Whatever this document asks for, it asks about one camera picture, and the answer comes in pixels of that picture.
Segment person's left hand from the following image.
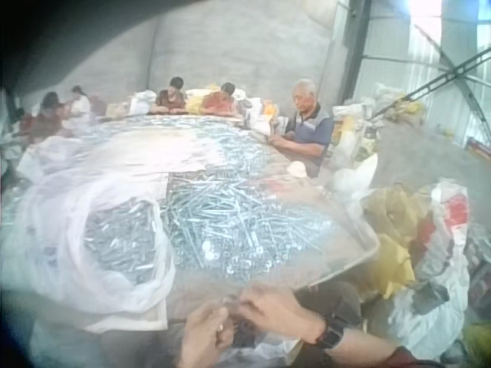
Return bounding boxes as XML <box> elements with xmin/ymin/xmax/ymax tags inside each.
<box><xmin>179</xmin><ymin>297</ymin><xmax>238</xmax><ymax>368</ymax></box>

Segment person's right hand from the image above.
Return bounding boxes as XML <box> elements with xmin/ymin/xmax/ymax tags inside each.
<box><xmin>237</xmin><ymin>286</ymin><xmax>328</xmax><ymax>344</ymax></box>

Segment crumpled clear plastic bag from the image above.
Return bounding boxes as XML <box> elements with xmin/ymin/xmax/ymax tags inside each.
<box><xmin>220</xmin><ymin>330</ymin><xmax>306</xmax><ymax>368</ymax></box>

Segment person's legs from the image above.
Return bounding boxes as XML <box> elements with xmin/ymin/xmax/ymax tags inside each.
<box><xmin>97</xmin><ymin>281</ymin><xmax>364</xmax><ymax>368</ymax></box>

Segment black wrist band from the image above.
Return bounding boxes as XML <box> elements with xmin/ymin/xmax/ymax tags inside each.
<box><xmin>316</xmin><ymin>312</ymin><xmax>352</xmax><ymax>350</ymax></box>

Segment pile of loose metal screws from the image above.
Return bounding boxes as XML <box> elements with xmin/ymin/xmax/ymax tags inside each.
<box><xmin>95</xmin><ymin>114</ymin><xmax>348</xmax><ymax>287</ymax></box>

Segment clear bag of screws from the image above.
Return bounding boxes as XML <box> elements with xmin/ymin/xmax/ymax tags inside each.
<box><xmin>6</xmin><ymin>171</ymin><xmax>176</xmax><ymax>316</ymax></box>

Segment white round cup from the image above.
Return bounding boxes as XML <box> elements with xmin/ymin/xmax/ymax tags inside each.
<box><xmin>286</xmin><ymin>160</ymin><xmax>308</xmax><ymax>179</ymax></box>

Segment yellow plastic bag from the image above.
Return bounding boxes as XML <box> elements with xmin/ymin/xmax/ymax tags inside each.
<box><xmin>360</xmin><ymin>186</ymin><xmax>417</xmax><ymax>301</ymax></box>

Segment small white plastic bag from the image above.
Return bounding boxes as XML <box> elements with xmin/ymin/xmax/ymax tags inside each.
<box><xmin>330</xmin><ymin>153</ymin><xmax>380</xmax><ymax>202</ymax></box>

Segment white plastic sheet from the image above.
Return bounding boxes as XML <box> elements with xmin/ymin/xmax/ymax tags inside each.
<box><xmin>21</xmin><ymin>125</ymin><xmax>218</xmax><ymax>189</ymax></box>

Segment white sack with red print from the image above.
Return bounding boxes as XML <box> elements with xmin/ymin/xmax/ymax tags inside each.
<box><xmin>386</xmin><ymin>182</ymin><xmax>473</xmax><ymax>362</ymax></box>

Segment heap of sacks and bags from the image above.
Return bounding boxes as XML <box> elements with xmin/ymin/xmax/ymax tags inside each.
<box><xmin>328</xmin><ymin>82</ymin><xmax>491</xmax><ymax>195</ymax></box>

